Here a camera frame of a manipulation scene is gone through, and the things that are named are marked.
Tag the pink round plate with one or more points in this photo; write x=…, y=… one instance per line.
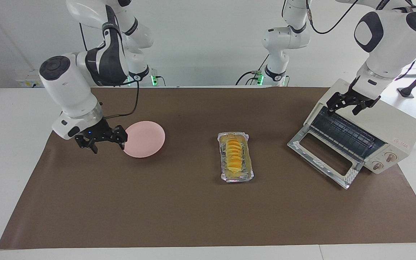
x=144, y=139

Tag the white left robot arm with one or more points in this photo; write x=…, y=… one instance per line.
x=392, y=39

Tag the sliced yellow bread loaf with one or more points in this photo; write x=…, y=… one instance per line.
x=234, y=155

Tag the aluminium foil tray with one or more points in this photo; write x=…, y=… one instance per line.
x=249, y=159

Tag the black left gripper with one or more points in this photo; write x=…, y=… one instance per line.
x=358, y=95

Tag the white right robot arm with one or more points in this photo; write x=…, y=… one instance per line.
x=67, y=86

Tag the brown paper table mat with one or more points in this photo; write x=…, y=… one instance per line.
x=193, y=209

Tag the white toaster oven body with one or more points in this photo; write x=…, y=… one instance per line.
x=392, y=126

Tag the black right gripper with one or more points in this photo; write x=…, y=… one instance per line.
x=96, y=131

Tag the white wall socket box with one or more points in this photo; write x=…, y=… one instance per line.
x=27, y=76

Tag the beige oven knob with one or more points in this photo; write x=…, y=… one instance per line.
x=390, y=156
x=377, y=165

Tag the glass oven door metal frame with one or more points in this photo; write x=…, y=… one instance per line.
x=302, y=146

